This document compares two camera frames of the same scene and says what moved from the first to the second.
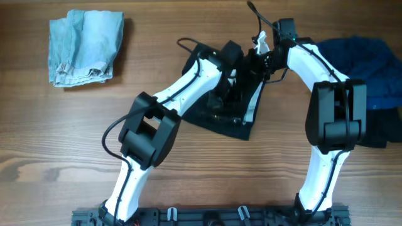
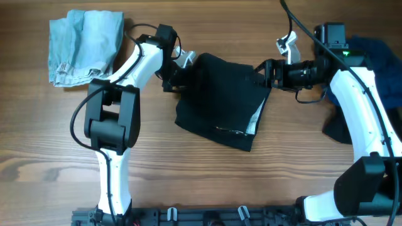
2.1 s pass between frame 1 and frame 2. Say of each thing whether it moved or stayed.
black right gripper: moved
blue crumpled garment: stayed
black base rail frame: stayed
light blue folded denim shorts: stayed
